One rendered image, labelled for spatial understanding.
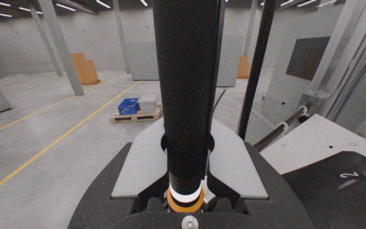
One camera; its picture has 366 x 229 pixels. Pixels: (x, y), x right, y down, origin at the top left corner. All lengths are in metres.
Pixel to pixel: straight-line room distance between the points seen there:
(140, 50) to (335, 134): 7.35
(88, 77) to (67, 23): 8.44
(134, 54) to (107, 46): 6.72
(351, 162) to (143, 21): 12.82
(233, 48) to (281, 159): 5.50
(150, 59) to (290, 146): 7.13
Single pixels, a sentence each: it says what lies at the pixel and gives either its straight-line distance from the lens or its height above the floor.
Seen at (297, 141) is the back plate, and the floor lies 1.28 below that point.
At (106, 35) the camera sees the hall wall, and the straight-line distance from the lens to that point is 14.03.
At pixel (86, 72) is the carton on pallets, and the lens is 8.32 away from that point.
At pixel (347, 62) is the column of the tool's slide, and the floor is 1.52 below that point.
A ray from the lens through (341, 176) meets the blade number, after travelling 0.28.
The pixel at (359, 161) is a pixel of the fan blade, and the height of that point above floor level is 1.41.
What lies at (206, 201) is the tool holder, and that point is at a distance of 0.20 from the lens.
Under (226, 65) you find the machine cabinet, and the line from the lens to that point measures 5.83.
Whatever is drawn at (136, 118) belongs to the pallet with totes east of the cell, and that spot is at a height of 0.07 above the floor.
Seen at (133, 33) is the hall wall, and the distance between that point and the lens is 13.01.
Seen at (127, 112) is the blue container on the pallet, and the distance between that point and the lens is 3.27.
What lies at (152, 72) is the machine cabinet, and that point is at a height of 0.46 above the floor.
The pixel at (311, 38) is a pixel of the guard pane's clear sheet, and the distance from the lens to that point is 1.06.
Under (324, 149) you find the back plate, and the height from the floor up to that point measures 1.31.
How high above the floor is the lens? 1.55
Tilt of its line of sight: 28 degrees down
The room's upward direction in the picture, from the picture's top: 1 degrees counter-clockwise
